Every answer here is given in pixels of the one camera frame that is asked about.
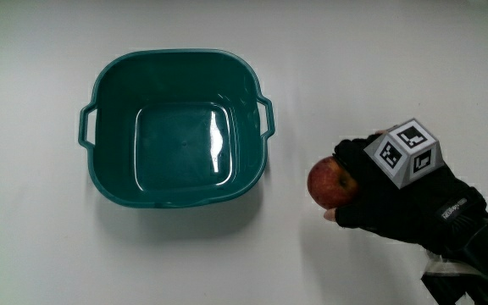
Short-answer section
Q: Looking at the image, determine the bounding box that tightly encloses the white desk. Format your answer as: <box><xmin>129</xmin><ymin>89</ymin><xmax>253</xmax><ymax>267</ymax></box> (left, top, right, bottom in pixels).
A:
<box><xmin>0</xmin><ymin>0</ymin><xmax>488</xmax><ymax>305</ymax></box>

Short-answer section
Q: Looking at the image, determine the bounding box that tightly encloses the green plastic basin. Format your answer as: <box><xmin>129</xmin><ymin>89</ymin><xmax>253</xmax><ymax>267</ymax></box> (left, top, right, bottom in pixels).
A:
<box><xmin>77</xmin><ymin>47</ymin><xmax>276</xmax><ymax>209</ymax></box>

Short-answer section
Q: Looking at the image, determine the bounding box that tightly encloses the person's right hand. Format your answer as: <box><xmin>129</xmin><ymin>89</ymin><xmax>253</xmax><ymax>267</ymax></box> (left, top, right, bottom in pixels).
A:
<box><xmin>323</xmin><ymin>118</ymin><xmax>488</xmax><ymax>256</ymax></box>

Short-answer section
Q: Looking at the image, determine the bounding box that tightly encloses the red apple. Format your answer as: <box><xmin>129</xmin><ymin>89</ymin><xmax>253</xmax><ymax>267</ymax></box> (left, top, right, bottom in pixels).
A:
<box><xmin>307</xmin><ymin>156</ymin><xmax>360</xmax><ymax>210</ymax></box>

